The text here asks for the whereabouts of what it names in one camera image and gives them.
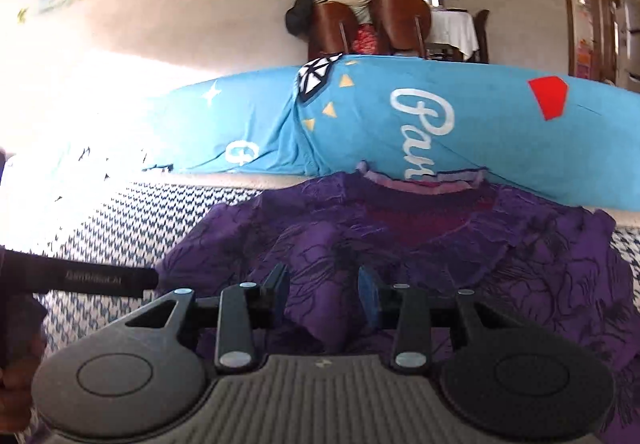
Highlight blue printed sofa cover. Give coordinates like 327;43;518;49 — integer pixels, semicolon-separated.
50;53;640;213

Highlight houndstooth sofa seat cover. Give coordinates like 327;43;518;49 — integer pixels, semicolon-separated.
30;181;640;361

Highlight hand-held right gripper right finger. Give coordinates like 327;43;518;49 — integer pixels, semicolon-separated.
357;267;501;373

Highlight brown wooden chair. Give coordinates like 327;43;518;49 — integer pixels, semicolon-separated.
310;2;364;63
370;0;432;58

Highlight dark wooden chair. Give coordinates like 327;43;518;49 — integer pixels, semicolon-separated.
472;9;491;64

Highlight person's left hand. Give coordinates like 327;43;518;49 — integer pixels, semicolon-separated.
0;338;49;431

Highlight purple patterned garment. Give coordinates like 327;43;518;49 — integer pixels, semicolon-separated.
155;159;640;444

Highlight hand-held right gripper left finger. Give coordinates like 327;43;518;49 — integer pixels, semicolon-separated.
122;264;291;373

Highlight silver refrigerator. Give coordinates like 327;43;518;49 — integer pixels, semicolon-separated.
612;0;640;93

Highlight table with white cloth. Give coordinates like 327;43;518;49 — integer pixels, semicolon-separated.
425;9;481;62

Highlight wooden door frame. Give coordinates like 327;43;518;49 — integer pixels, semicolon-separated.
557;0;621;86

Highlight red floral cloth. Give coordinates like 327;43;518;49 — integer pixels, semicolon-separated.
350;23;384;56

